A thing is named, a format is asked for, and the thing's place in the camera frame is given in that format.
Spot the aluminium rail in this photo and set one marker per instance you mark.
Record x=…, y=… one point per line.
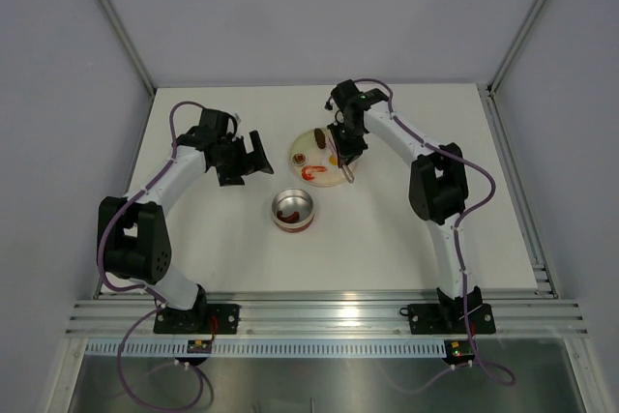
x=337, y=315
x=547, y=287

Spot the right side aluminium rail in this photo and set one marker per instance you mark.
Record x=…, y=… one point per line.
x=547, y=287

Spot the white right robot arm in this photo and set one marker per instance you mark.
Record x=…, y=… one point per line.
x=438, y=187

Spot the cream green round plate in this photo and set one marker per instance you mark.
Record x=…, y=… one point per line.
x=305, y=144

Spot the red steel lunch box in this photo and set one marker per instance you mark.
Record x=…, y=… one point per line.
x=289, y=201

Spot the aluminium front rail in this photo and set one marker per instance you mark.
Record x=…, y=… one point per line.
x=337, y=315

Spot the dark red toy octopus tentacle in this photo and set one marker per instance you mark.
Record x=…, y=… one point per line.
x=291, y=218

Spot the white slotted cable duct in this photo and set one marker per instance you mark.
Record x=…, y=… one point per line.
x=271, y=348

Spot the right aluminium frame post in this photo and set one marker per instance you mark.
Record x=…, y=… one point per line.
x=517, y=44

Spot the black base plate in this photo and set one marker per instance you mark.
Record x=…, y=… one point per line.
x=433, y=319
x=222, y=319

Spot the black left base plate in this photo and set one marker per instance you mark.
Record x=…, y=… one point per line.
x=222, y=319

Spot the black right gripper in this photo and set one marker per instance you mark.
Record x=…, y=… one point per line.
x=347, y=154

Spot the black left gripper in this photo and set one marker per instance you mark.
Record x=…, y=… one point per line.
x=250, y=162

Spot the aluminium frame post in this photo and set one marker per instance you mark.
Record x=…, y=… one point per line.
x=517, y=44
x=125, y=41

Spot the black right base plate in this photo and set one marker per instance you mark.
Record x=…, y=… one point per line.
x=433, y=319

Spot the toy noodle bowl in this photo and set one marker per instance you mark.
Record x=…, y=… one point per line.
x=298, y=159

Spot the brown toy sea cucumber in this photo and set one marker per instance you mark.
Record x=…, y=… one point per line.
x=320, y=138

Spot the pink cat paw tongs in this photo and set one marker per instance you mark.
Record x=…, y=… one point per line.
x=347, y=173

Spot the orange toy shrimp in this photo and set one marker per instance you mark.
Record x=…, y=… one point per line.
x=308, y=172

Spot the left aluminium frame post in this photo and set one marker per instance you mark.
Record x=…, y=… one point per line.
x=125, y=41

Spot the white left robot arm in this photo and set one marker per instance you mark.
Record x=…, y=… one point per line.
x=134, y=249

